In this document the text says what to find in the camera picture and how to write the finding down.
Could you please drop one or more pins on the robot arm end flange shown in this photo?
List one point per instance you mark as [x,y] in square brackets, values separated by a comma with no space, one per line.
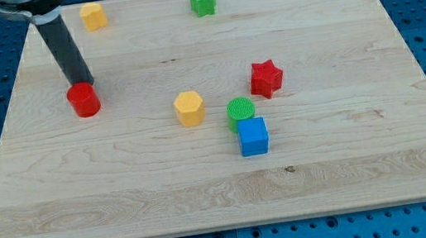
[37,12]

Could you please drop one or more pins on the red star block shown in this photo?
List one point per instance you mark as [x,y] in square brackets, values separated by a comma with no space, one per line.
[265,78]

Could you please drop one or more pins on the green star block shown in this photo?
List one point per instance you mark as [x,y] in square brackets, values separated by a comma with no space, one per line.
[203,7]

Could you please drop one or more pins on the wooden board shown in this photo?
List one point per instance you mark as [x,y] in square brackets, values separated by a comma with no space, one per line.
[347,128]

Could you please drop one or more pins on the yellow hexagon block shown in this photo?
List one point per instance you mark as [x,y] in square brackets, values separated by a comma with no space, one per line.
[189,108]

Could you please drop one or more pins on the green cylinder block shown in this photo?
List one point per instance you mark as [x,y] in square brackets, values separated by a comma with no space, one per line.
[239,109]

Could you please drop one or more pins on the blue cube block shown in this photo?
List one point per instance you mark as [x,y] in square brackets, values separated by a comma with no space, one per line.
[253,136]

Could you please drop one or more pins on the red cylinder block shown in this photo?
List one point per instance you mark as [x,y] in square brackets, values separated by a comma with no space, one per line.
[83,99]

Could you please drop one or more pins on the yellow heart block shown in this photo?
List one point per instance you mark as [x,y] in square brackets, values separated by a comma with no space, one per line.
[93,16]

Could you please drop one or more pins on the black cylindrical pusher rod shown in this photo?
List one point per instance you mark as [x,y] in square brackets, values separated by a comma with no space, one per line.
[65,52]

